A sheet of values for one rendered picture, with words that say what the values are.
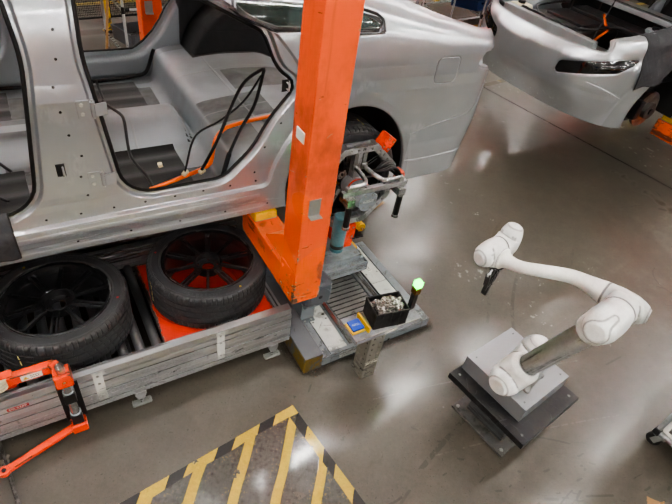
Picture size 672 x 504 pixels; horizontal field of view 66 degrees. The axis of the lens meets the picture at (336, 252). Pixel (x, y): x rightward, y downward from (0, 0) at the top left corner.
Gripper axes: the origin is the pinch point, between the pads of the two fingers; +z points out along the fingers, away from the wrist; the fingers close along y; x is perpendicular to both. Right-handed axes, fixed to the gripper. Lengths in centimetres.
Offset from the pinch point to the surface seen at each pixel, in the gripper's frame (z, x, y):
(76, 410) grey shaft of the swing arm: 55, 96, -175
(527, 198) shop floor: 74, 71, 226
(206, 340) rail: 41, 85, -111
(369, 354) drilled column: 53, 31, -41
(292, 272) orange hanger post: 2, 69, -71
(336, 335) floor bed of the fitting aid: 68, 60, -36
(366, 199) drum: -11, 80, -9
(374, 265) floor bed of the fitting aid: 68, 89, 31
